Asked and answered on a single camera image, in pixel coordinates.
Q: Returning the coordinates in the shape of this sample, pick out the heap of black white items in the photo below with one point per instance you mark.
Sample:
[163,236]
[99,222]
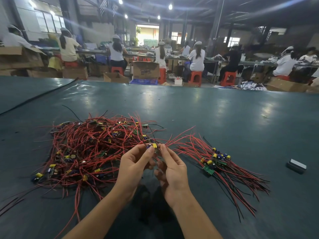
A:
[251,85]

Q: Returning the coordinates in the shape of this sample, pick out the yellow sack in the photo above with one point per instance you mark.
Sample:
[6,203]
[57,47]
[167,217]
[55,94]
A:
[55,63]

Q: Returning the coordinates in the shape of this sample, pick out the person's right forearm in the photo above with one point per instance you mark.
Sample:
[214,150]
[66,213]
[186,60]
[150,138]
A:
[194,219]

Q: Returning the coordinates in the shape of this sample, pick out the person's left forearm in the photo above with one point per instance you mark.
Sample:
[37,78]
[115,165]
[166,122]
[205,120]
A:
[99,216]

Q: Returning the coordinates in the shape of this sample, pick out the blue plastic crate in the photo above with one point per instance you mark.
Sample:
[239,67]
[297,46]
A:
[143,81]

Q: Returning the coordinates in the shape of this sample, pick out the small black grey block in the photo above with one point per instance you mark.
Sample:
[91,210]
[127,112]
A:
[296,165]

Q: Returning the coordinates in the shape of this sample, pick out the person's right hand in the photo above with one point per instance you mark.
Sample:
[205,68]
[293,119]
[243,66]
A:
[172,176]

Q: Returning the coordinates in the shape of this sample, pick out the grid window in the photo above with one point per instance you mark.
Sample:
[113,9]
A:
[49,21]

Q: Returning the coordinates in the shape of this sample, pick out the large open cardboard box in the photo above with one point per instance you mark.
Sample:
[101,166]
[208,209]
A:
[20,57]

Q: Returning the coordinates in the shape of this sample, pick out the red plastic stool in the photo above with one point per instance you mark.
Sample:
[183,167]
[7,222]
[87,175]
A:
[283,77]
[71,64]
[228,79]
[162,76]
[196,78]
[117,70]

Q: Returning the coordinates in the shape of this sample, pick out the person's left hand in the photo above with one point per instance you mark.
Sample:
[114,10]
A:
[132,169]

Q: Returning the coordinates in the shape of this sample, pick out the dark green table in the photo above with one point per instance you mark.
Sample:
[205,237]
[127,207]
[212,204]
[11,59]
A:
[259,122]

